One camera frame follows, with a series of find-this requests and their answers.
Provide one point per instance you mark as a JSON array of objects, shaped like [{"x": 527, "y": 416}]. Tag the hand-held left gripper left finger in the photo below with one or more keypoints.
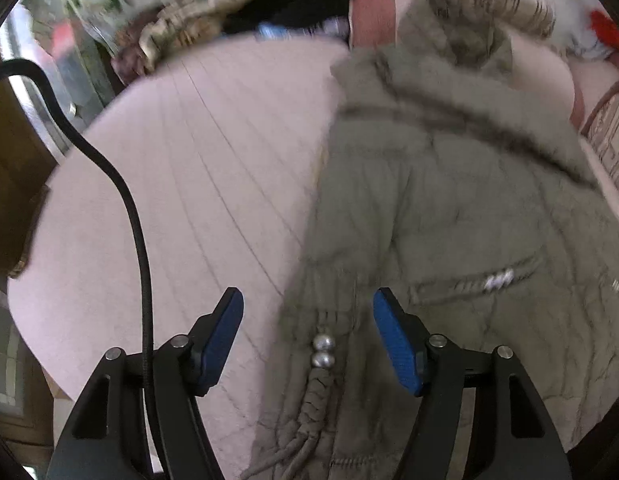
[{"x": 220, "y": 340}]

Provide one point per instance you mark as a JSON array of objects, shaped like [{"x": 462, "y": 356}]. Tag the camouflage cloth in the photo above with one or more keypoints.
[{"x": 189, "y": 20}]

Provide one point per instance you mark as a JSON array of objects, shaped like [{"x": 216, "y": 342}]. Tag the wooden furniture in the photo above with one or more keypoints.
[{"x": 12, "y": 160}]

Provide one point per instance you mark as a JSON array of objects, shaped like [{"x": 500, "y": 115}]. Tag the pink quilted bed sheet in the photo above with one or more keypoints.
[{"x": 189, "y": 175}]

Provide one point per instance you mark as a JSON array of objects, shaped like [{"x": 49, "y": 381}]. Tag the pink folded cloth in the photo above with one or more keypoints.
[{"x": 374, "y": 15}]

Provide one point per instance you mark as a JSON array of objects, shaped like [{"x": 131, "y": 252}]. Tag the black cloth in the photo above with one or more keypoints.
[{"x": 289, "y": 7}]

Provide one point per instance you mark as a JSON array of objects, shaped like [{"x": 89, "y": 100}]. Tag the olive green hooded parka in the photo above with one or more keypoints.
[{"x": 439, "y": 210}]

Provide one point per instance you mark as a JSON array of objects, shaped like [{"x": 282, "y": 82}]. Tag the red and white cloth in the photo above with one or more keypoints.
[{"x": 597, "y": 35}]

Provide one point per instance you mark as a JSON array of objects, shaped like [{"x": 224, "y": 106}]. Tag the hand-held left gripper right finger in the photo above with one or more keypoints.
[{"x": 399, "y": 342}]

